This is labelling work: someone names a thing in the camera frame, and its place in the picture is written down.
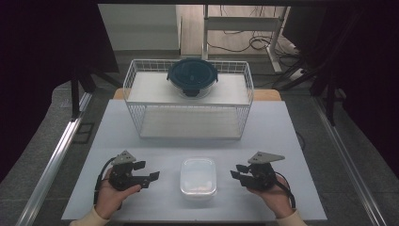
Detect black floor bracket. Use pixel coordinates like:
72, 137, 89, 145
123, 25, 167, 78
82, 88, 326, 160
72, 121, 96, 145

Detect person's left hand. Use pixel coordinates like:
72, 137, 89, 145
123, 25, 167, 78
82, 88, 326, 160
94, 167, 143, 220

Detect person's right hand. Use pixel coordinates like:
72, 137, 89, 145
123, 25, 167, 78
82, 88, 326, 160
247, 174, 295, 220

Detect hand-held gripper black cable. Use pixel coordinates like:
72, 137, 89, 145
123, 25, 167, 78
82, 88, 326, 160
92, 156, 124, 211
273, 170, 297, 210

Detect white power strip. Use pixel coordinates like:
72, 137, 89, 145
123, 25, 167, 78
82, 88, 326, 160
287, 67, 306, 82

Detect dark curtain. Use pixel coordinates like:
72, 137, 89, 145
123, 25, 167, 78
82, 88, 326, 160
0, 0, 120, 183
281, 4, 399, 180

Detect right hand-held gripper black cable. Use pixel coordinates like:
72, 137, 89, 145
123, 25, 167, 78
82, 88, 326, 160
273, 170, 297, 210

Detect white cabinet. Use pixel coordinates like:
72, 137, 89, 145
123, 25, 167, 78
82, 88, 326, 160
98, 4, 183, 52

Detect white desk frame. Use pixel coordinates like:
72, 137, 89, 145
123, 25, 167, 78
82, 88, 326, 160
201, 4, 290, 73

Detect wooden board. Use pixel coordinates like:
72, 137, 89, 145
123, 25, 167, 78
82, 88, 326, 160
112, 88, 282, 102

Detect round container with dark blue lid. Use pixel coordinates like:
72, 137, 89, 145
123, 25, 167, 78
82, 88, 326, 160
166, 57, 219, 100

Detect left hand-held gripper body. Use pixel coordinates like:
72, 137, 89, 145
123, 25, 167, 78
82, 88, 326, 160
107, 150, 143, 192

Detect left hand-held gripper black cable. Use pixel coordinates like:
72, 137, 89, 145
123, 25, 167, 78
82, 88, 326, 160
92, 156, 124, 211

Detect clear rectangular lidded container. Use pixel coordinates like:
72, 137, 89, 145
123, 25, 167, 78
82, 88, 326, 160
179, 157, 218, 201

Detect aluminium rail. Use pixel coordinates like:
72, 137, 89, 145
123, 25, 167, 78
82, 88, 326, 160
312, 95, 390, 226
14, 91, 94, 226

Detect black metal stand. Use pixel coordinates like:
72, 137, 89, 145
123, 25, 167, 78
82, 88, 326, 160
70, 61, 124, 122
271, 57, 347, 127

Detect black floor cables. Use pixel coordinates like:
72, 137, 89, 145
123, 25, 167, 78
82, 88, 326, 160
206, 5, 303, 58

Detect white wire shelf rack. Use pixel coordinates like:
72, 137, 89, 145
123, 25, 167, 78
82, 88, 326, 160
122, 58, 255, 141

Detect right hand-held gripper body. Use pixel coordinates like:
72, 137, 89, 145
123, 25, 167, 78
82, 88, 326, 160
247, 151, 286, 192

